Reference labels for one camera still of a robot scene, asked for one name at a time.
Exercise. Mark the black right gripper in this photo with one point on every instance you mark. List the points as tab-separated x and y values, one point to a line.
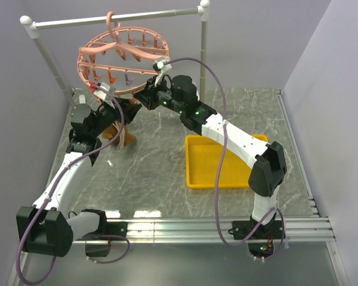
147	98

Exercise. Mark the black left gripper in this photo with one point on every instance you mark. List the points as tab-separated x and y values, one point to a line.
129	110

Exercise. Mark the brown underwear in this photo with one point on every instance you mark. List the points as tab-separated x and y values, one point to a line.
125	137

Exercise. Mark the pink round clip hanger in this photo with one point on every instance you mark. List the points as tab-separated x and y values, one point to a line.
130	49

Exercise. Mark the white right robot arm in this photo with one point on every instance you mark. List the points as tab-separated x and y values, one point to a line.
266	161

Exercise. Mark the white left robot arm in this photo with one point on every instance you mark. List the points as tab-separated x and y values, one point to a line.
43	227

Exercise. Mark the purple clothes peg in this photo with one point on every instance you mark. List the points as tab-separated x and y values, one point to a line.
128	80

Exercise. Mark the orange clothes peg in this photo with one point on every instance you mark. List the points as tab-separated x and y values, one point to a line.
112	79

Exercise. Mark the yellow plastic tray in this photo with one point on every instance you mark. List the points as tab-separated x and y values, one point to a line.
202	160

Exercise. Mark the white metal drying rack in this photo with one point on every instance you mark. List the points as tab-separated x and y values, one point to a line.
33	29

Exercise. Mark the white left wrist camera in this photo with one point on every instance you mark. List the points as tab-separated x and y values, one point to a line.
101	92

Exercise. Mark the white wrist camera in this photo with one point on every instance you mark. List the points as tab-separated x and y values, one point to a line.
101	92
161	67

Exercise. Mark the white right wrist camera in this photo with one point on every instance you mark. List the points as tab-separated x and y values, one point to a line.
161	67

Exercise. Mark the aluminium rail frame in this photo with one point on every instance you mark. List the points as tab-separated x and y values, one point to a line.
171	236

